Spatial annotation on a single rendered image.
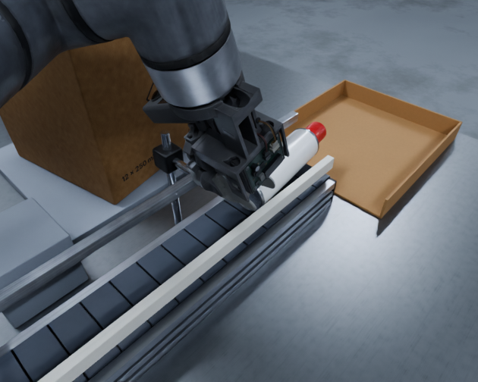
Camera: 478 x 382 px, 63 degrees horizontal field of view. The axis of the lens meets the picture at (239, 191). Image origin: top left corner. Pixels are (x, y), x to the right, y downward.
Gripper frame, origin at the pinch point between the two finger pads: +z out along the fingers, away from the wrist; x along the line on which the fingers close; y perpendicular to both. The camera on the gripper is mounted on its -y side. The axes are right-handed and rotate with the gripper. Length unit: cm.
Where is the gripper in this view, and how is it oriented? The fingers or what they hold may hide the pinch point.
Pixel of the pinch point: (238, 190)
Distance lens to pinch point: 51.0
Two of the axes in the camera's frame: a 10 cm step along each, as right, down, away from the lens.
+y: 7.3, 4.6, -5.1
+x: 6.4, -7.1, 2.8
